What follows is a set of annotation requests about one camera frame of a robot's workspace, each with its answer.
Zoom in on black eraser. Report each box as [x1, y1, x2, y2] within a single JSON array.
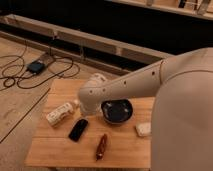
[[68, 119, 88, 142]]

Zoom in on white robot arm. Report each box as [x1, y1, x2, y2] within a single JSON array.
[[78, 47, 213, 171]]

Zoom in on white sponge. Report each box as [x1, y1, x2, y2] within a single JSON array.
[[135, 122, 151, 137]]

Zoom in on black bowl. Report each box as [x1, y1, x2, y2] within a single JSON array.
[[101, 99, 133, 124]]

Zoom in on wooden table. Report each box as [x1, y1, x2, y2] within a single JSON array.
[[24, 78, 156, 171]]

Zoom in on white plastic bottle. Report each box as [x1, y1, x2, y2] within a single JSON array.
[[46, 100, 79, 126]]

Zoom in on red brown snack wrapper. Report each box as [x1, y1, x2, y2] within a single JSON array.
[[96, 134, 107, 160]]

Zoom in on blue power adapter box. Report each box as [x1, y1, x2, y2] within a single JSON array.
[[27, 61, 45, 74]]

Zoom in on long wooden beam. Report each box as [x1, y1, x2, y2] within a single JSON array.
[[0, 14, 172, 74]]

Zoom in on black floor cable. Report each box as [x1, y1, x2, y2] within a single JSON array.
[[0, 39, 81, 90]]

